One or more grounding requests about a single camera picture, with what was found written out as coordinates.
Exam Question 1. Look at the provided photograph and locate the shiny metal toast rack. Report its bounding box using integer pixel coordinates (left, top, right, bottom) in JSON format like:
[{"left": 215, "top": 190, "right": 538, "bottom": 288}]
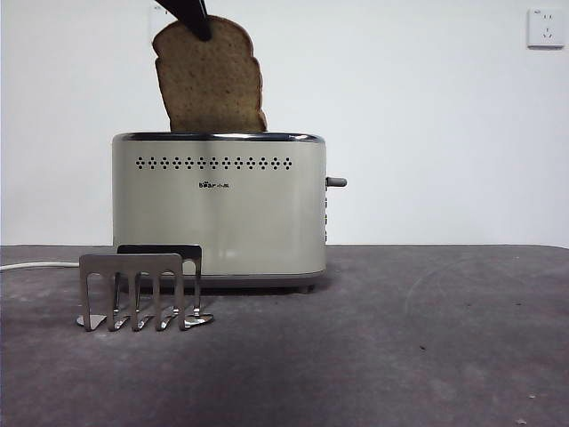
[{"left": 75, "top": 244, "right": 216, "bottom": 333}]

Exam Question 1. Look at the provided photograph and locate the white toaster power cable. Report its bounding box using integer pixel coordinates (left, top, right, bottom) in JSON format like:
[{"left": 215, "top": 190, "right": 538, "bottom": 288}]
[{"left": 0, "top": 261, "right": 82, "bottom": 273}]

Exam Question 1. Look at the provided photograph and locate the cream two-slot toaster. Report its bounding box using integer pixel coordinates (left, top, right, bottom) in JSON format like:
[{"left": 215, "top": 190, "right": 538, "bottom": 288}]
[{"left": 110, "top": 131, "right": 329, "bottom": 294}]

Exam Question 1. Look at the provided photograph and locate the brown bread slice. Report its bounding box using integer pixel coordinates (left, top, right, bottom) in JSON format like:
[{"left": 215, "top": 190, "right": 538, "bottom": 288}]
[{"left": 151, "top": 14, "right": 269, "bottom": 133}]

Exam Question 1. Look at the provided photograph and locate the white wall socket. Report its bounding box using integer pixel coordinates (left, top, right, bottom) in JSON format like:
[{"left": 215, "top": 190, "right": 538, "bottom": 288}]
[
  {"left": 148, "top": 4, "right": 175, "bottom": 44},
  {"left": 526, "top": 7, "right": 567, "bottom": 50}
]

